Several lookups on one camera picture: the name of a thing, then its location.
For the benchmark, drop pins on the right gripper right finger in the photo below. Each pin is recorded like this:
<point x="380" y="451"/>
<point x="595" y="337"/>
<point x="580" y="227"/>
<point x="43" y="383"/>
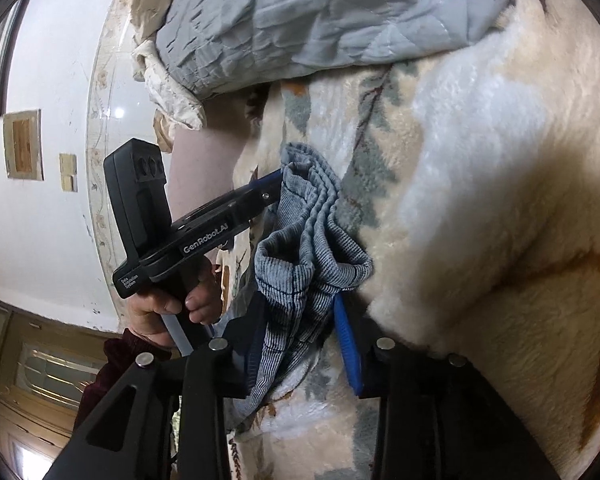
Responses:
<point x="349" y="349"/>

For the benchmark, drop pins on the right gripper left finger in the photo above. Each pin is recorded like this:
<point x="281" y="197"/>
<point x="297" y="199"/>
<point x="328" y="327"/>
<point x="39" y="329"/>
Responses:
<point x="253" y="338"/>

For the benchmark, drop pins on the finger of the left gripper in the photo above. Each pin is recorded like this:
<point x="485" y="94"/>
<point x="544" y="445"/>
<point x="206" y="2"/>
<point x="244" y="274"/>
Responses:
<point x="268" y="185"/>

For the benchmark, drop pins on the blue denim pants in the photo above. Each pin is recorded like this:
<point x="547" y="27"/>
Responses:
<point x="304" y="260"/>

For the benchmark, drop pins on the dark red sleeve forearm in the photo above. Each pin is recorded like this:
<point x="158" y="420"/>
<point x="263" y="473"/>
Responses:
<point x="120" y="353"/>

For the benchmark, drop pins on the left hand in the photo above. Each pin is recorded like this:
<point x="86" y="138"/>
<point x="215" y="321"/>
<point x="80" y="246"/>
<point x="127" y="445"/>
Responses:
<point x="203" y="305"/>

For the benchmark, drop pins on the cream crumpled cloth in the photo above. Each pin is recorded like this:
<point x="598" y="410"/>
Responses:
<point x="176" y="107"/>

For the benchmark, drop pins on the grey quilted duvet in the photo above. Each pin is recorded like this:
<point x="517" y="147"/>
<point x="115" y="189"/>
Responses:
<point x="219" y="46"/>

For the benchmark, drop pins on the brown wooden door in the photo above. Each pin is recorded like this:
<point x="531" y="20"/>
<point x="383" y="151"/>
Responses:
<point x="45" y="365"/>

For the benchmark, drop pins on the leaf pattern fleece blanket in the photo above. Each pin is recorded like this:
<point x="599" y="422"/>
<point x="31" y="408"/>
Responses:
<point x="472" y="178"/>

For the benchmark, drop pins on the wall switch plate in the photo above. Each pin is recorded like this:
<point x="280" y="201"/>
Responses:
<point x="68" y="172"/>

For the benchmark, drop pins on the framed wall plaque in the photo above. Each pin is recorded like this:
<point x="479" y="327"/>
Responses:
<point x="22" y="145"/>

